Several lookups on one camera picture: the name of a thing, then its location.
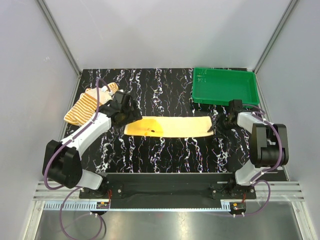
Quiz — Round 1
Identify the green plastic bin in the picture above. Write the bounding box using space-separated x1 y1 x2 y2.
192 67 260 106

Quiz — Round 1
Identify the orange striped towel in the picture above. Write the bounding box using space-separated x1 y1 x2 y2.
63 82 119 126

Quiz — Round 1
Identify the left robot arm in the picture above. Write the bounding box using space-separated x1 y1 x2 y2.
42 91 142 198

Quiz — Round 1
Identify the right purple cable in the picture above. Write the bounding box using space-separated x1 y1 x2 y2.
207 103 288 218

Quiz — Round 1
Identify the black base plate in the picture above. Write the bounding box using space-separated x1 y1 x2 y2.
79 173 257 211

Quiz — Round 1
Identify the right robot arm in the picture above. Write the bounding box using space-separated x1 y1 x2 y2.
207 99 289 199

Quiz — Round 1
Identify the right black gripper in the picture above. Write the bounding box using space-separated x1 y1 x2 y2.
208 112 237 139

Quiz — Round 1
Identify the yellow towel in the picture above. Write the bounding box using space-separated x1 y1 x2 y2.
124 116 214 138

